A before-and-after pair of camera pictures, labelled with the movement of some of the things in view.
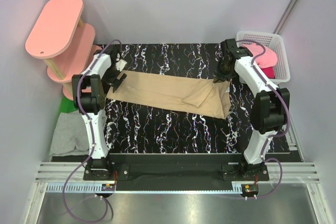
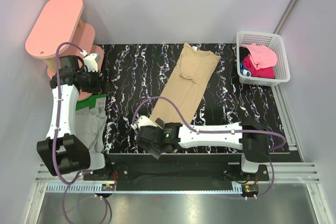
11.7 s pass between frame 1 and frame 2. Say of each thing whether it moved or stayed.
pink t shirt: stayed
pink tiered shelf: stayed
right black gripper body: moved
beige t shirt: moved
